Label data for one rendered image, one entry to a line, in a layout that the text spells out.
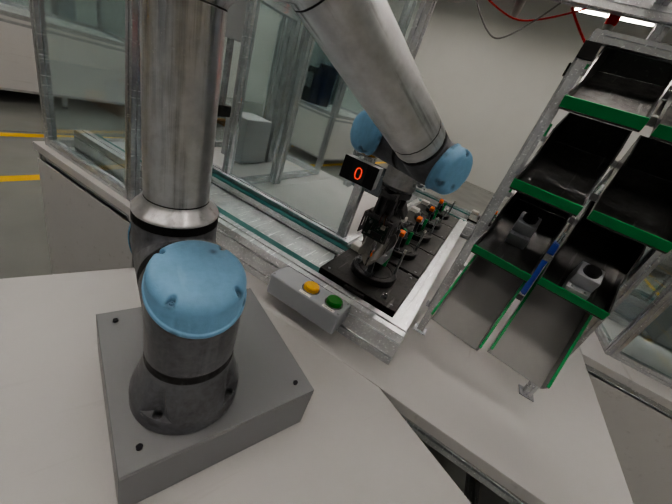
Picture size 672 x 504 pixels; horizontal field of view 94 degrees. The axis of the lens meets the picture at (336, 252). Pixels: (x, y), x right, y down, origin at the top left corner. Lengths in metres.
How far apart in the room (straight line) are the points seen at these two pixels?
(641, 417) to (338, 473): 1.28
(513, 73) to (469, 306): 10.89
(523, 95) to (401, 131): 11.05
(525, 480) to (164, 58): 0.93
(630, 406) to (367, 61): 1.53
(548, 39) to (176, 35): 11.47
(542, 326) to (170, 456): 0.80
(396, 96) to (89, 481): 0.64
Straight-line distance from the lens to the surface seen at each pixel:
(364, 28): 0.35
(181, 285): 0.39
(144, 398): 0.51
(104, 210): 1.39
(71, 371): 0.74
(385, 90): 0.39
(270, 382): 0.59
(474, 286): 0.89
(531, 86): 11.48
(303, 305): 0.79
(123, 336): 0.65
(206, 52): 0.43
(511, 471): 0.87
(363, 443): 0.70
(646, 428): 1.73
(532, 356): 0.89
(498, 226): 0.88
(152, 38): 0.43
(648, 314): 1.60
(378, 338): 0.82
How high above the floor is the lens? 1.42
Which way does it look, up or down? 27 degrees down
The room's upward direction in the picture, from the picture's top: 21 degrees clockwise
